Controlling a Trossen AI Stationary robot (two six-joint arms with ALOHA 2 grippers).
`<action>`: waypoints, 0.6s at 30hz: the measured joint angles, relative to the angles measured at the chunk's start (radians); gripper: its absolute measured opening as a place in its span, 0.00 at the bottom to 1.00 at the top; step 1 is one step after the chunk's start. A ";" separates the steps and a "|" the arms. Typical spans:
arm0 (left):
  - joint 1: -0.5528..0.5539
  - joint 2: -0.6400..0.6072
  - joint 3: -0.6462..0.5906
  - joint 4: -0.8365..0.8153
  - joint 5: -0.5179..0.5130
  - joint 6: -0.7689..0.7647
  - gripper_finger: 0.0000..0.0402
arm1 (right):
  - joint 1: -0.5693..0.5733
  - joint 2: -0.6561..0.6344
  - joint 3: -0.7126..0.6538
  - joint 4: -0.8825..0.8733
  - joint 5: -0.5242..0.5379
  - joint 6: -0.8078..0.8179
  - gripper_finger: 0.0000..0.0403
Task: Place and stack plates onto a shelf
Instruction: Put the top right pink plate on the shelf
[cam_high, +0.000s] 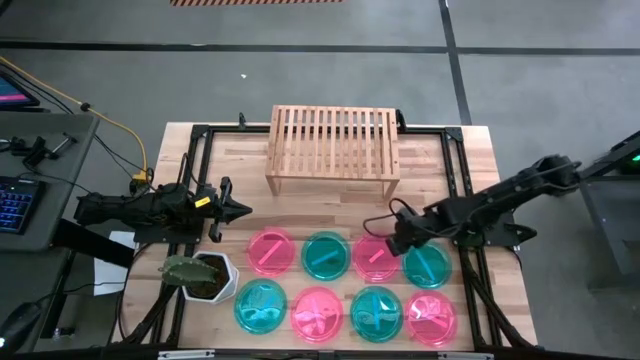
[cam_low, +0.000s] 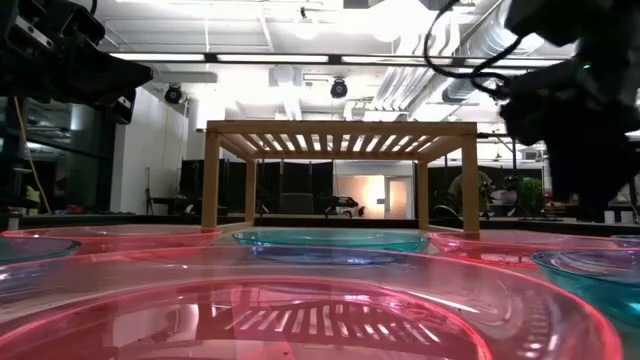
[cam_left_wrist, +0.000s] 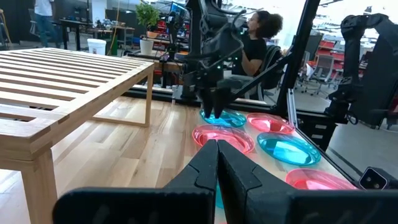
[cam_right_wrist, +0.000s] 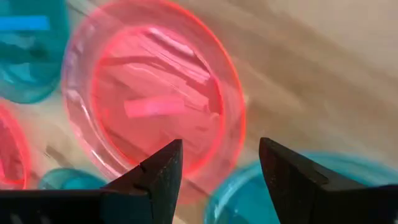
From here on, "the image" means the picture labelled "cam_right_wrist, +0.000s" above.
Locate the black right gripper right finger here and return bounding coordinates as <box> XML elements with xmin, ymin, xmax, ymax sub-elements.
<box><xmin>259</xmin><ymin>137</ymin><xmax>377</xmax><ymax>224</ymax></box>

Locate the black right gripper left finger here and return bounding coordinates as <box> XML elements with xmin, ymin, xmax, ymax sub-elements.
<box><xmin>102</xmin><ymin>139</ymin><xmax>183</xmax><ymax>224</ymax></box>

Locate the teal translucent plastic plate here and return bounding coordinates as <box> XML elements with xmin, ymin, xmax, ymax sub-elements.
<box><xmin>0</xmin><ymin>0</ymin><xmax>71</xmax><ymax>105</ymax></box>
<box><xmin>37</xmin><ymin>167</ymin><xmax>108</xmax><ymax>190</ymax></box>
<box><xmin>203</xmin><ymin>151</ymin><xmax>398</xmax><ymax>224</ymax></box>

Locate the pink translucent plastic plate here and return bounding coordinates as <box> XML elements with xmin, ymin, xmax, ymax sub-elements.
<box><xmin>0</xmin><ymin>104</ymin><xmax>32</xmax><ymax>190</ymax></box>
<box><xmin>61</xmin><ymin>0</ymin><xmax>247</xmax><ymax>205</ymax></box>

